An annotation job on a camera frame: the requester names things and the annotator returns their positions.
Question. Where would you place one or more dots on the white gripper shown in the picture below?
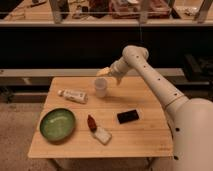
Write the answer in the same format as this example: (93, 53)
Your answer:
(115, 71)

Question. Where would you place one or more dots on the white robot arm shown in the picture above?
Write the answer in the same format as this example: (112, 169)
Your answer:
(192, 118)

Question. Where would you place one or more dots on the green ceramic bowl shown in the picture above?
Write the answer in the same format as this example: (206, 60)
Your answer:
(57, 124)

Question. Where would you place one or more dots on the white tube bottle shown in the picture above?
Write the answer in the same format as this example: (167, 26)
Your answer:
(74, 95)

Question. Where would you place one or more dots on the black rectangular block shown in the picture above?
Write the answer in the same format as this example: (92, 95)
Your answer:
(127, 116)

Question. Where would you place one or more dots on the wooden table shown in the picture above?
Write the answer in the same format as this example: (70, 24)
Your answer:
(128, 122)

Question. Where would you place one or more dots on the red tray on shelf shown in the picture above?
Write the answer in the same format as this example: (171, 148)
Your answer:
(132, 9)

